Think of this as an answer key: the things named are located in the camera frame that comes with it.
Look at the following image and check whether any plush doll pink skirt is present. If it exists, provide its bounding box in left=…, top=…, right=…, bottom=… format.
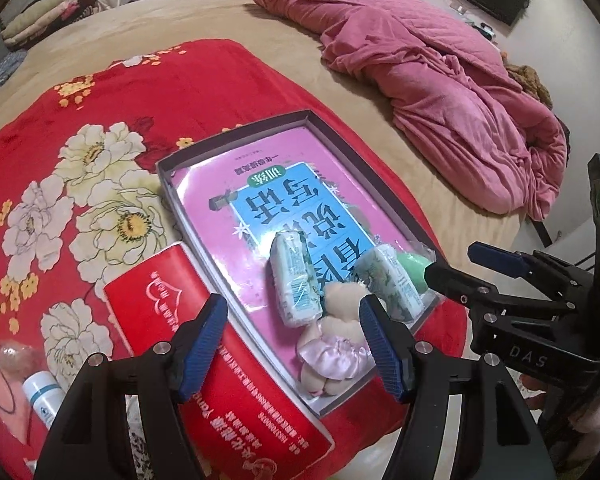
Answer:
left=296, top=280, right=382, bottom=397

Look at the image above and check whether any green makeup sponge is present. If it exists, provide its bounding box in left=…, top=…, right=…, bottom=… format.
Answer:
left=396, top=252, right=431, bottom=294

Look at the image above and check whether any beige bed sheet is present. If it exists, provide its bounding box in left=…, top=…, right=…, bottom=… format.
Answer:
left=0, top=0, right=521, bottom=278

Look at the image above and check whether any right green tissue pack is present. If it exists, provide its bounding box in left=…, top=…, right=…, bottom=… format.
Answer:
left=350, top=244, right=425, bottom=323

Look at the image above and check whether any green tissue pack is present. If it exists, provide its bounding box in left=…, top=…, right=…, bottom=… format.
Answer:
left=350, top=244, right=425, bottom=323
left=270, top=230, right=323, bottom=328

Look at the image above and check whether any red box lid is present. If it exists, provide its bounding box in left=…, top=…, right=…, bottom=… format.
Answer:
left=104, top=243, right=335, bottom=479

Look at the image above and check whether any left green tissue pack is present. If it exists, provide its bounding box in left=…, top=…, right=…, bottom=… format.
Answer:
left=270, top=230, right=323, bottom=328

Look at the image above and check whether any white blue-capped bottle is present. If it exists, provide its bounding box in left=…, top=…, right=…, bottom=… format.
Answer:
left=22, top=370, right=66, bottom=429

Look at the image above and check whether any clear bag pink item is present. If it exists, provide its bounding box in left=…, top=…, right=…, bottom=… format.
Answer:
left=0, top=340, right=43, bottom=382

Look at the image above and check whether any grey shallow box tray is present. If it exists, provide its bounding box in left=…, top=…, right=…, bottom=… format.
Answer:
left=156, top=110, right=439, bottom=417

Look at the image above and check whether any brown clothes pile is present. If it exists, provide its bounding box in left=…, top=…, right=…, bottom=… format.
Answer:
left=501, top=52, right=554, bottom=110

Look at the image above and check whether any pink quilted duvet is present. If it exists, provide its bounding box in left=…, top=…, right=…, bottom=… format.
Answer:
left=253, top=0, right=567, bottom=221

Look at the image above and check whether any pink cloth in bag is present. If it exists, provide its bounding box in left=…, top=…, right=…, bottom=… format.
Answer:
left=0, top=369, right=31, bottom=445

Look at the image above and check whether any red floral blanket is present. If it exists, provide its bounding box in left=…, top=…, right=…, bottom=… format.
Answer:
left=0, top=38, right=470, bottom=480

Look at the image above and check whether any folded blankets stack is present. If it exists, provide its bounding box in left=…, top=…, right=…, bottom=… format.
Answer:
left=1, top=0, right=79, bottom=50

